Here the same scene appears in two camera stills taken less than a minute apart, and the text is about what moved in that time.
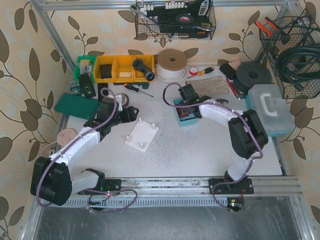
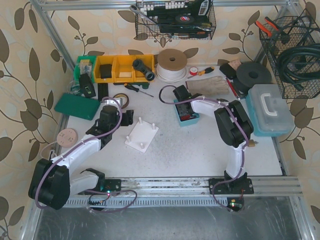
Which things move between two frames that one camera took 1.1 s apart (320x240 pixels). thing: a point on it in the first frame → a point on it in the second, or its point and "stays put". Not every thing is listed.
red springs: [182, 115] → [185, 117]
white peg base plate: [141, 136] stays put
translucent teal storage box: [269, 103] stays put
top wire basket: [175, 19] stays put
